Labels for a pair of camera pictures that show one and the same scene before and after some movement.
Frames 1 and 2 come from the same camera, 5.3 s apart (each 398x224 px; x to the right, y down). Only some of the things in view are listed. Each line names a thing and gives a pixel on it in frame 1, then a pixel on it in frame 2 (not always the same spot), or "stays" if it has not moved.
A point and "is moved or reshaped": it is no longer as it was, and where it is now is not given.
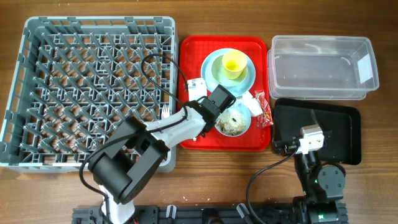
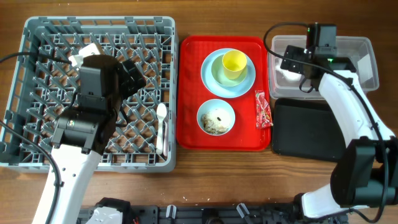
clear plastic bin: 313,67 stays
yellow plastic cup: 234,63 stays
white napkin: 255,107 → 287,74
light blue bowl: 242,109 is moved or reshaped
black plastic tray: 342,126 stays
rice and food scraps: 231,122 is moved or reshaped
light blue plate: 235,90 stays
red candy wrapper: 265,119 stays
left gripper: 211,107 → 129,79
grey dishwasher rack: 74,81 stays
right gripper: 289,147 → 293,53
